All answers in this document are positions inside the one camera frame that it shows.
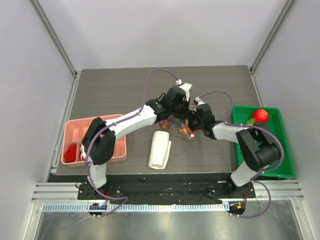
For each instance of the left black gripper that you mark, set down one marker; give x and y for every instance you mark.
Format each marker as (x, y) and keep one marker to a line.
(185, 115)

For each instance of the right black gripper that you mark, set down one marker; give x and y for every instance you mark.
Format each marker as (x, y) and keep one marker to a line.
(193, 122)

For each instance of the orange fake fruit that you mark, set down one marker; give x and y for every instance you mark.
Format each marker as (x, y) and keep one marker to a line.
(184, 130)

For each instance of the clear zip top bag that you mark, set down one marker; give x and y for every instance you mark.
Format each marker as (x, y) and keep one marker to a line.
(178, 122)

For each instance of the green fake lettuce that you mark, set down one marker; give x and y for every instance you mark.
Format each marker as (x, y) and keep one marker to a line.
(251, 121)

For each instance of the red fake tomato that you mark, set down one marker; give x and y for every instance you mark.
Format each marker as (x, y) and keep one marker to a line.
(260, 116)

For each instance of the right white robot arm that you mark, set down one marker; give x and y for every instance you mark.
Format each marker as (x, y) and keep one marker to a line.
(259, 147)

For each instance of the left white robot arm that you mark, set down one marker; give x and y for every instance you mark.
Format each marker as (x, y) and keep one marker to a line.
(101, 136)

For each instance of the dark red fake fruit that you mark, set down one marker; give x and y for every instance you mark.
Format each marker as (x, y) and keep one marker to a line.
(166, 124)

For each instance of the green plastic bin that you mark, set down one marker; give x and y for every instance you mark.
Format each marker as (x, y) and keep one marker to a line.
(241, 114)

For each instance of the rolled white towel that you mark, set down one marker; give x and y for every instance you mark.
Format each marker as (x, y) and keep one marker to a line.
(160, 150)

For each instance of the pink divided organizer tray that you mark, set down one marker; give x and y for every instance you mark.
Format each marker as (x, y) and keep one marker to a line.
(74, 132)

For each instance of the red white small item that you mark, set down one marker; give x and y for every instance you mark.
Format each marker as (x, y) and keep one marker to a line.
(82, 154)

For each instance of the red cloth left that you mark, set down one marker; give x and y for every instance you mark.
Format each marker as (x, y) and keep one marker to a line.
(70, 154)

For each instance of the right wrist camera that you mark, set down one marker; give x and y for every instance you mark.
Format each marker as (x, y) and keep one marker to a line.
(198, 101)

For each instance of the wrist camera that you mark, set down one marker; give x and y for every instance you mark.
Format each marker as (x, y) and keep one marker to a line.
(198, 101)
(186, 87)

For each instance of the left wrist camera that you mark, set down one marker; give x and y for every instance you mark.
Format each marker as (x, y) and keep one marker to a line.
(186, 87)

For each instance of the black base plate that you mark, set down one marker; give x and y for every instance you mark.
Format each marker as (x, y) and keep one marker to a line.
(160, 188)

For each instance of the right aluminium frame post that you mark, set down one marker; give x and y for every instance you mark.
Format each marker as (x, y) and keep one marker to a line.
(279, 21)

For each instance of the aluminium frame post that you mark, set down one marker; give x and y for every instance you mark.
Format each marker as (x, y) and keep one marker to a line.
(53, 36)
(279, 21)

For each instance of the left aluminium frame post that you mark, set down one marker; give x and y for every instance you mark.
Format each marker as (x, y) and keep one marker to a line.
(53, 36)

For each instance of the perforated metal rail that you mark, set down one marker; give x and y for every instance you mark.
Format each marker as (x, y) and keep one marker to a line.
(97, 207)

